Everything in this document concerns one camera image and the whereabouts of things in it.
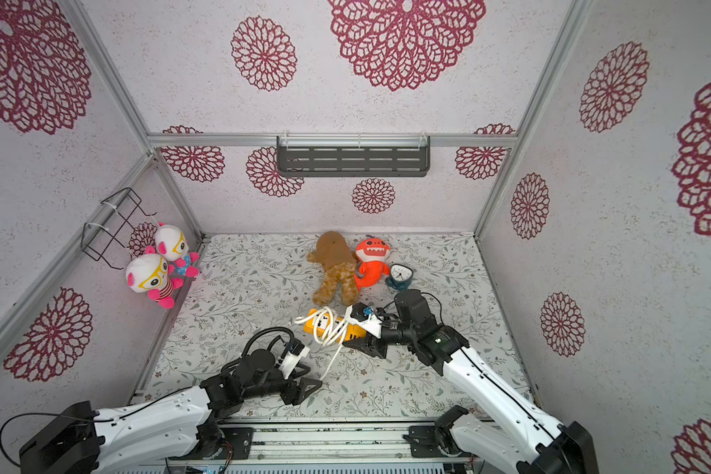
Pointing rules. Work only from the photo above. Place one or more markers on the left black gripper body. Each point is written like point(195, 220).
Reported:
point(276, 385)

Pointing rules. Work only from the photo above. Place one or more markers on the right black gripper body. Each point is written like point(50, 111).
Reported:
point(380, 339)

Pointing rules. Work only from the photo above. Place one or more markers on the orange power strip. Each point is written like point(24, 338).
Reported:
point(327, 328)

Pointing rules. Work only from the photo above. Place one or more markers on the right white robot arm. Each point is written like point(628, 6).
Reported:
point(525, 439)

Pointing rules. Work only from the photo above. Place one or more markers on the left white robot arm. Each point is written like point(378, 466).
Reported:
point(180, 424)

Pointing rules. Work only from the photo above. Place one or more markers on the teal alarm clock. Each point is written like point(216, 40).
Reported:
point(400, 277)

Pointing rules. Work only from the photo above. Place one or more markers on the red shark plush toy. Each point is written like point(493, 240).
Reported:
point(372, 254)

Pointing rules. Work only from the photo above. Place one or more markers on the brown gingerbread plush toy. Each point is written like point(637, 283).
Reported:
point(339, 264)

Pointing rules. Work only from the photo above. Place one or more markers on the pink white plush doll front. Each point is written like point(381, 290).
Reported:
point(150, 274)

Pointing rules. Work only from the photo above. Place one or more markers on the pink white plush doll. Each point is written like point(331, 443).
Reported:
point(150, 274)
point(171, 244)

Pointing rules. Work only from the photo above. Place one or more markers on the pink white plush doll rear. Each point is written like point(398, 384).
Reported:
point(171, 244)

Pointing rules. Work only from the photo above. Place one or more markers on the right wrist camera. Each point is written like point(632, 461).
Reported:
point(367, 318)

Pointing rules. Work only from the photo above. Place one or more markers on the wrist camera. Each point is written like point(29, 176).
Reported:
point(367, 318)
point(297, 351)

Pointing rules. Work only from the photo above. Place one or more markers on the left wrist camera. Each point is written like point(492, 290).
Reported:
point(297, 351)

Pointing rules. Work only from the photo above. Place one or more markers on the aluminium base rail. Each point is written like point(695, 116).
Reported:
point(299, 443)

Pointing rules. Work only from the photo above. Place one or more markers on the grey wall shelf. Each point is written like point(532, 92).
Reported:
point(357, 158)

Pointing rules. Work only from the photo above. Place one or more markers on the black wire basket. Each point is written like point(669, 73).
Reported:
point(98, 239)

